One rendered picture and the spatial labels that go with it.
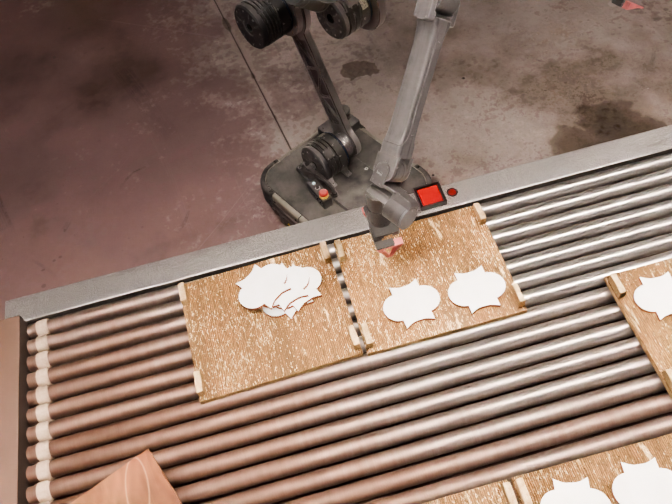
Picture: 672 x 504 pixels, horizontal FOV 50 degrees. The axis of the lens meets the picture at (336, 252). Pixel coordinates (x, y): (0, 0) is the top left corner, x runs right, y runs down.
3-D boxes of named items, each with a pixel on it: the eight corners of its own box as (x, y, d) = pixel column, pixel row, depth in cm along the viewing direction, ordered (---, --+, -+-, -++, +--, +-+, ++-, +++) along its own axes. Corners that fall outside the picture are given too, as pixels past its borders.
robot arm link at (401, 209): (400, 159, 168) (379, 158, 161) (437, 184, 163) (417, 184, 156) (379, 203, 173) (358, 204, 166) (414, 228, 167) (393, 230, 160)
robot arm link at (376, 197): (377, 174, 167) (359, 189, 165) (398, 189, 163) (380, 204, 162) (379, 193, 172) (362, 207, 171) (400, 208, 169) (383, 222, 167)
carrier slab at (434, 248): (333, 245, 195) (333, 242, 194) (477, 207, 197) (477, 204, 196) (368, 356, 175) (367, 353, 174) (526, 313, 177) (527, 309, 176)
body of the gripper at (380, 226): (388, 203, 178) (386, 184, 172) (400, 234, 172) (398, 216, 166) (363, 211, 178) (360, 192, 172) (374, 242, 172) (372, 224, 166)
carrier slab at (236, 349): (180, 288, 192) (178, 285, 191) (326, 245, 195) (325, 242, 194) (201, 404, 172) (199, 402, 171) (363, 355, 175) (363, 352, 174)
